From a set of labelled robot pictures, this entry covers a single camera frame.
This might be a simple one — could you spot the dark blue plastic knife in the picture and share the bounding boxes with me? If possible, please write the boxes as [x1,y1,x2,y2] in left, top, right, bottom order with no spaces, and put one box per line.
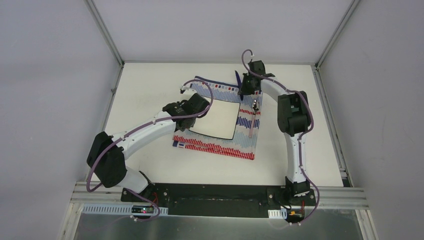
[234,70,244,101]

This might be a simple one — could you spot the silver spoon pink handle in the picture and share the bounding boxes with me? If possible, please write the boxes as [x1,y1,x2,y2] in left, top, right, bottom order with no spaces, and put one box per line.
[248,99,260,138]

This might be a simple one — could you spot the white square plate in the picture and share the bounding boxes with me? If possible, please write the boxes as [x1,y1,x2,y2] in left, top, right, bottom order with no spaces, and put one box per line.
[189,99,241,140]

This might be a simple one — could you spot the patterned cloth napkin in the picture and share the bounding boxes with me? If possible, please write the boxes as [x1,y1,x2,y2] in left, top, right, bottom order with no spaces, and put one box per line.
[173,76,263,160]

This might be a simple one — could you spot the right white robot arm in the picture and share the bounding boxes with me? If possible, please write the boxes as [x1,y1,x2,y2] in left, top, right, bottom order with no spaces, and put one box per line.
[239,60,314,205]

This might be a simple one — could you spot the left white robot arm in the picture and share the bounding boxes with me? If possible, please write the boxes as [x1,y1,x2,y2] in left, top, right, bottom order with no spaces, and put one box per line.
[86,93,213,203]

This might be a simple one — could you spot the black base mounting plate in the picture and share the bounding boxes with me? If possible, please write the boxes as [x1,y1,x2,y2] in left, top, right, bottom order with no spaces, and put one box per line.
[120,183,316,218]

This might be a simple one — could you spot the left white cable duct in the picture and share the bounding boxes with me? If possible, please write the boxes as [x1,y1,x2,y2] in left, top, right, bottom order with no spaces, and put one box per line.
[81,203,169,216]

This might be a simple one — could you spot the white cable duct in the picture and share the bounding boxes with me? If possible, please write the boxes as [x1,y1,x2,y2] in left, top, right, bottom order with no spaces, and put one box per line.
[267,208,288,220]
[81,203,169,216]

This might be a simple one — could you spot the right white cable duct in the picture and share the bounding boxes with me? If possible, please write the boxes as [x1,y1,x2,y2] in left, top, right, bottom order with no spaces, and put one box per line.
[267,208,288,220]

